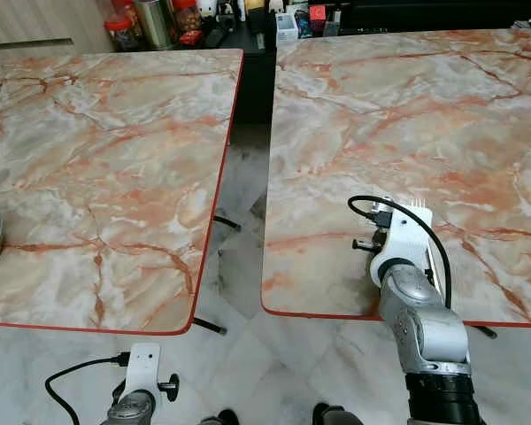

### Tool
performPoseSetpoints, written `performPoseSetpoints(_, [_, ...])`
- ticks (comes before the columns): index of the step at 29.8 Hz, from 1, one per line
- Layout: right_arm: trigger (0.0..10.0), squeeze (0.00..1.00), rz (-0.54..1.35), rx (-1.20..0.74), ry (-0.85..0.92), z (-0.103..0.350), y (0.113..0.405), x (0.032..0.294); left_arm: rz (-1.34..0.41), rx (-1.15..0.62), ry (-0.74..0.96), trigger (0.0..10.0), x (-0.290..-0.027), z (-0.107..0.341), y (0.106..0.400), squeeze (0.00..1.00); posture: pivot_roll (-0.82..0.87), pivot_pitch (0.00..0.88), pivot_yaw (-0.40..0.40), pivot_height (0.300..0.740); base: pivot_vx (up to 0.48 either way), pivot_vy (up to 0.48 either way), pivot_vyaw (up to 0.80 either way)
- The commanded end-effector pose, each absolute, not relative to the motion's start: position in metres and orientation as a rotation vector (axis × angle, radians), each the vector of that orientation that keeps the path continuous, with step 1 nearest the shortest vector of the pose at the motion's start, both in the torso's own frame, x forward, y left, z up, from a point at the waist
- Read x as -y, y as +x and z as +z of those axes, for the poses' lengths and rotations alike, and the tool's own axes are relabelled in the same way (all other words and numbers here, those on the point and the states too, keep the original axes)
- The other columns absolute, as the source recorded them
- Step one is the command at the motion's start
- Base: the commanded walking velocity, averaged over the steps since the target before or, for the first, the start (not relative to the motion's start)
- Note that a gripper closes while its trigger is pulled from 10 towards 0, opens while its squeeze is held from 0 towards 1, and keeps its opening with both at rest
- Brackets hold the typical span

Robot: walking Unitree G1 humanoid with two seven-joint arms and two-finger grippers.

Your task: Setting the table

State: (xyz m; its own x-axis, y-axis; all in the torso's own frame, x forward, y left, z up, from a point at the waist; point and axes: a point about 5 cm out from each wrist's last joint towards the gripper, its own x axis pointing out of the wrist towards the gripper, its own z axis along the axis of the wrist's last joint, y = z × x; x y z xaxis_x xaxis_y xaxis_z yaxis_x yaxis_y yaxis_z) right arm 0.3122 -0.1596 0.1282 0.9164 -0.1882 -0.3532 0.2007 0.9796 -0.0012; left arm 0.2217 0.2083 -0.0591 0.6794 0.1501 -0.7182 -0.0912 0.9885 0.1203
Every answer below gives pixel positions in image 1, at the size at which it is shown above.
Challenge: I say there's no white fork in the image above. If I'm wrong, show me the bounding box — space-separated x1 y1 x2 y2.
404 198 453 307

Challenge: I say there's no black right robot foot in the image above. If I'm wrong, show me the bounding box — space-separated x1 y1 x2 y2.
312 403 351 425

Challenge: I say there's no black robot foot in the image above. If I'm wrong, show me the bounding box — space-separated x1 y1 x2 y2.
312 403 351 425
199 409 241 425

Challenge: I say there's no white small box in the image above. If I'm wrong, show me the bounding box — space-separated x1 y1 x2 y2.
274 12 301 43

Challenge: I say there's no black left robot foot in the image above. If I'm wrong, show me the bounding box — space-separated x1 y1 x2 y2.
199 409 241 425

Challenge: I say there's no red-lid jar with snacks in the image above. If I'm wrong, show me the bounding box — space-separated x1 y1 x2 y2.
172 0 205 46

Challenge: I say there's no metal canister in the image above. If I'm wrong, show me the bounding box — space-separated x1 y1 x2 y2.
132 0 175 50

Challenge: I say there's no small red-lid jar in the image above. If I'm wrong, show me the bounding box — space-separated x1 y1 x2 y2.
104 13 140 51

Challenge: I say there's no light wooden cabinet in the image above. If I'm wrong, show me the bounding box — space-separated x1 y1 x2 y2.
0 0 114 56

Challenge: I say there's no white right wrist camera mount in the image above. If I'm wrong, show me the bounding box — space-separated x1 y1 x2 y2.
352 197 435 281

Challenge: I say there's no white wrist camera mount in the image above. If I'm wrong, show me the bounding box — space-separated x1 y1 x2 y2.
352 197 435 281
122 344 181 404

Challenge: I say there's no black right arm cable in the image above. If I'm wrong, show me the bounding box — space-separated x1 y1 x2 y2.
348 195 454 309

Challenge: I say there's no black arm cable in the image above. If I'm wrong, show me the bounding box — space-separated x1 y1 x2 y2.
348 195 454 309
44 352 130 425

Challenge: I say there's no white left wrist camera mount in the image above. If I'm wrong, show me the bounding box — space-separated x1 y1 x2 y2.
122 344 181 404

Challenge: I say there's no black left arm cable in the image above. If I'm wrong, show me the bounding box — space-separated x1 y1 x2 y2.
44 352 130 425

